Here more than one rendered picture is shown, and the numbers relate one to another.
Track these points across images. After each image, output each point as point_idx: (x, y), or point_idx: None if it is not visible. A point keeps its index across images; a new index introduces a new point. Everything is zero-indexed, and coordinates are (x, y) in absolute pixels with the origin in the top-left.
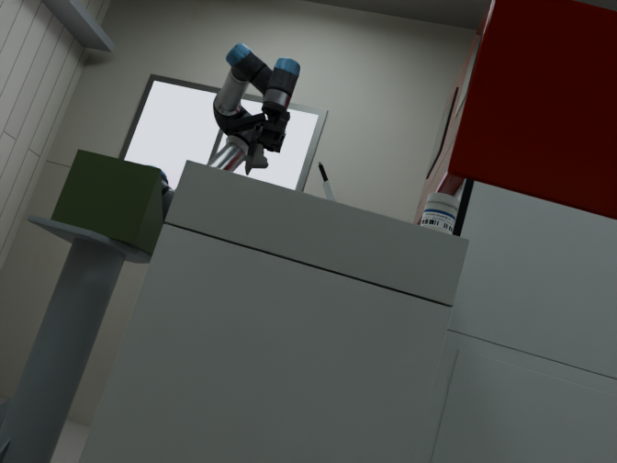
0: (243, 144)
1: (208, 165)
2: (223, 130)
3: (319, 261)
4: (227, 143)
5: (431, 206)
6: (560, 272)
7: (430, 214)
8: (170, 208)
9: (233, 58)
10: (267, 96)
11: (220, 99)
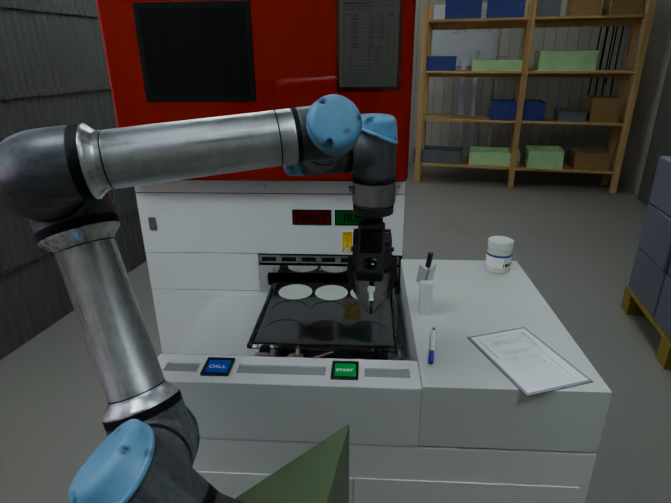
0: (118, 227)
1: (600, 376)
2: (49, 219)
3: None
4: (89, 245)
5: (511, 252)
6: None
7: (510, 259)
8: (600, 439)
9: (353, 144)
10: (391, 198)
11: (139, 179)
